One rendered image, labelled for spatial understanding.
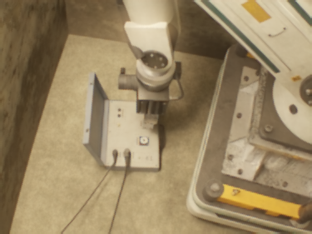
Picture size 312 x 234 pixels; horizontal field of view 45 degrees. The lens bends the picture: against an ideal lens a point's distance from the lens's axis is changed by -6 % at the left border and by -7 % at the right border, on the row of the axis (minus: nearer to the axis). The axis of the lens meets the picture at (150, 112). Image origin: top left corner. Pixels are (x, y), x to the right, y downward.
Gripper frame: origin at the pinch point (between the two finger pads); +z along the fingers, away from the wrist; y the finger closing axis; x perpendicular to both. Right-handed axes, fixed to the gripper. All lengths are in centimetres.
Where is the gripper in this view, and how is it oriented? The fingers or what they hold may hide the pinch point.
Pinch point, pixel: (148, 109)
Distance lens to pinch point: 197.5
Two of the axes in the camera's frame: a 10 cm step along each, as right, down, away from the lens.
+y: 0.1, -8.8, 4.8
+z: -0.9, 4.8, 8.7
